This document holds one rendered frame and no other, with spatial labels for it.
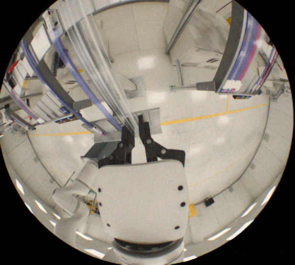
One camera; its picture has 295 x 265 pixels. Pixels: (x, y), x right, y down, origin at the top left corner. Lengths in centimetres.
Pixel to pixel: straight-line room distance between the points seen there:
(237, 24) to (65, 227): 99
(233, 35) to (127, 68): 107
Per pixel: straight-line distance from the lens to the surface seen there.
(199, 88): 53
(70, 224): 56
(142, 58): 116
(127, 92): 108
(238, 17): 46
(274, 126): 716
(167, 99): 110
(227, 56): 44
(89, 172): 65
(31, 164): 952
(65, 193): 58
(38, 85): 208
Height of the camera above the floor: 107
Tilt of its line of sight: 73 degrees down
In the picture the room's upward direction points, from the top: 179 degrees counter-clockwise
